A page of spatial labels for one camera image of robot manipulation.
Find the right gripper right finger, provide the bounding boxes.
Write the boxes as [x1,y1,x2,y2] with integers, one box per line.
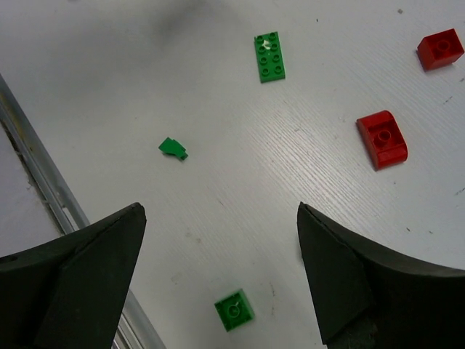
[297,203,464,348]

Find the small green lego piece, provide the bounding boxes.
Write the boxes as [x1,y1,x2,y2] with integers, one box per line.
[158,137,188,161]

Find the green square lego brick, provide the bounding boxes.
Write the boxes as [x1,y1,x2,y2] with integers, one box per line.
[214,289,255,332]

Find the small red lego brick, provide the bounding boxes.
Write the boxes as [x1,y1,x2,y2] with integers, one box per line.
[417,28,464,71]

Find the red curved lego brick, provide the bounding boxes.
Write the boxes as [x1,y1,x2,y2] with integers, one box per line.
[356,111,408,171]

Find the green lego plate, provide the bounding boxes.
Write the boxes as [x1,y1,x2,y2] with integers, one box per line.
[254,31,286,83]

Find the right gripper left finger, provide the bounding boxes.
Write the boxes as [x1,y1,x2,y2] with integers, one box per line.
[1,203,147,348]

